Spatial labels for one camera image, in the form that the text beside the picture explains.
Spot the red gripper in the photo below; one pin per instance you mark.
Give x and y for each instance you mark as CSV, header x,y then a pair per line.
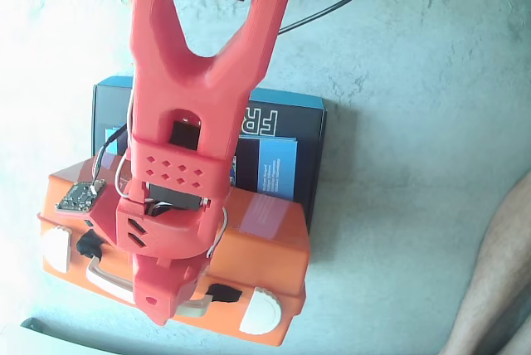
x,y
159,284

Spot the orange plastic case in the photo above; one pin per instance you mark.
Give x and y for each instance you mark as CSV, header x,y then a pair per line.
x,y
257,264

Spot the red robot arm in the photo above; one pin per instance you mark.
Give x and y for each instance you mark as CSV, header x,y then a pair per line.
x,y
166,81

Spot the black and blue cardboard box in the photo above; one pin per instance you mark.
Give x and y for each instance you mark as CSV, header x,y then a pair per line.
x,y
290,123

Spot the black tape patch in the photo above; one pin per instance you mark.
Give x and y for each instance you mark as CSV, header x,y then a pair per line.
x,y
89,246
224,293

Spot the translucent pink sticker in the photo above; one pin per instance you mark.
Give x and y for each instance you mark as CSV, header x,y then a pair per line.
x,y
265,216

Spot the bare human leg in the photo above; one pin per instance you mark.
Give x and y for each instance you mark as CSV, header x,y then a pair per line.
x,y
498,268

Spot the wrist camera board with mount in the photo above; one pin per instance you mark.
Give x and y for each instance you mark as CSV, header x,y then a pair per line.
x,y
79,197

